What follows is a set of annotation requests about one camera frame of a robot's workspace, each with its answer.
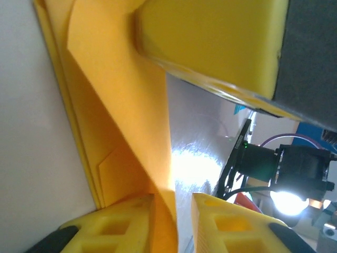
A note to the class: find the orange paper sheet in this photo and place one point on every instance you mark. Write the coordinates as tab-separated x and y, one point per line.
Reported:
118	105

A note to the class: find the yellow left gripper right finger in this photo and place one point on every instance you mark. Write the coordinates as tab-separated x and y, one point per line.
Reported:
237	232

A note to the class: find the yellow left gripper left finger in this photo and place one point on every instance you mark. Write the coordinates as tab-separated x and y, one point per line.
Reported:
105	229

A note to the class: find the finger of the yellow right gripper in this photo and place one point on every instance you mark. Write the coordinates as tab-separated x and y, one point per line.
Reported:
210	39

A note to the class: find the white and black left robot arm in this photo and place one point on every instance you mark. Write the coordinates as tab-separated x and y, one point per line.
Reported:
297	166

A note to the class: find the aluminium rail frame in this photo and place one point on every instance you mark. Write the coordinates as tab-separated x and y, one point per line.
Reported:
326	229

